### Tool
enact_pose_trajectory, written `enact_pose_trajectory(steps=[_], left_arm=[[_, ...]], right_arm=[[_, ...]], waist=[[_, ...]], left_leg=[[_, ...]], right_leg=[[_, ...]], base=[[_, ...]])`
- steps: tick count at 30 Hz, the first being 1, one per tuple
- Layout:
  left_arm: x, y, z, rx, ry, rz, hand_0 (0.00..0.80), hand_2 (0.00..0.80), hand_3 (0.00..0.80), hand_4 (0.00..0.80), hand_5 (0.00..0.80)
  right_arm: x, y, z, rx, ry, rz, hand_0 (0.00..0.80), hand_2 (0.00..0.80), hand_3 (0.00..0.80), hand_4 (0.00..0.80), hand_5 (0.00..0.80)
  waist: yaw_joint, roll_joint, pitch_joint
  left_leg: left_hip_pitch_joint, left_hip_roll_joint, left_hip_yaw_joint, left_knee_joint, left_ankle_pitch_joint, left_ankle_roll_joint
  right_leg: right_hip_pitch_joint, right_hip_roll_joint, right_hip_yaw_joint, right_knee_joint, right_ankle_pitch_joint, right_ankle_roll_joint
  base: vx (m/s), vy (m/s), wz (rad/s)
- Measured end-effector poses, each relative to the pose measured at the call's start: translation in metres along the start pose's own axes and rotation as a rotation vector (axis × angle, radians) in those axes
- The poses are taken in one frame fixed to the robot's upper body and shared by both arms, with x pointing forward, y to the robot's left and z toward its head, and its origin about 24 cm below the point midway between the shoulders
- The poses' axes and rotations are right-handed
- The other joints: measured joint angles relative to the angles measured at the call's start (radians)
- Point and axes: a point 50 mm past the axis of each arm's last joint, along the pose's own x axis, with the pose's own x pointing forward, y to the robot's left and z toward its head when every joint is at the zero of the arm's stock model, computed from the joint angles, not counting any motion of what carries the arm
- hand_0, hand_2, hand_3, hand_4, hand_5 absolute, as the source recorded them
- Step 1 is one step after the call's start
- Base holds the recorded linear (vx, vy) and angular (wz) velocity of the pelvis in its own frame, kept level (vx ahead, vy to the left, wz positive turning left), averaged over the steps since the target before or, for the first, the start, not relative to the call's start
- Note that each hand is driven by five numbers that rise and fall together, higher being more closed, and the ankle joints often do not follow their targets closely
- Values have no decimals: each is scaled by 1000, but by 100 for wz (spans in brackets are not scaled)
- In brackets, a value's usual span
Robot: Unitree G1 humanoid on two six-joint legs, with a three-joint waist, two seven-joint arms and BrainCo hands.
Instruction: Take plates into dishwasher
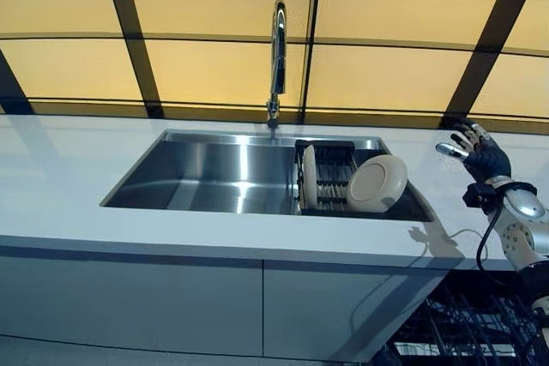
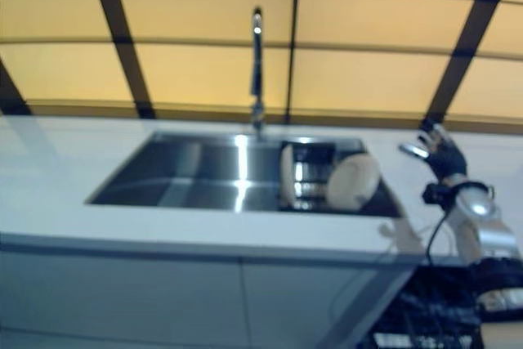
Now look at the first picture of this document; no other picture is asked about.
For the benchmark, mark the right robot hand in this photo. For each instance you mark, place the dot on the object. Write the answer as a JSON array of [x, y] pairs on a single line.
[[489, 160]]

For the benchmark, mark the beige ceramic plate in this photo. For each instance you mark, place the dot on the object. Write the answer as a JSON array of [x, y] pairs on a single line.
[[309, 177], [375, 184]]

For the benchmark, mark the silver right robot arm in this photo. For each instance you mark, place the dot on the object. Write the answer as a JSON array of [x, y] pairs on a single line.
[[525, 229]]

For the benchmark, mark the black dish drying rack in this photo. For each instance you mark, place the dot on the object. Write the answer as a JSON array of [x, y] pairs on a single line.
[[332, 169]]

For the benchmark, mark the narrow grey cabinet door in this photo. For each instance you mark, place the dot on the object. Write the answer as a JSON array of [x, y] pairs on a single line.
[[334, 310]]

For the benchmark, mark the chrome kitchen faucet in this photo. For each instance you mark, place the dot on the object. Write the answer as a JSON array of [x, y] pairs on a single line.
[[279, 53]]

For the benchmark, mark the stainless steel sink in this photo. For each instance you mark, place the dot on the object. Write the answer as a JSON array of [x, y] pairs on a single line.
[[206, 173]]

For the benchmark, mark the wide grey cabinet door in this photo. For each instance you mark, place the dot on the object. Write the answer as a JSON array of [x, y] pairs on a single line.
[[128, 301]]

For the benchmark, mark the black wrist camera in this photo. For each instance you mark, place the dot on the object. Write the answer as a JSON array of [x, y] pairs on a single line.
[[478, 196]]

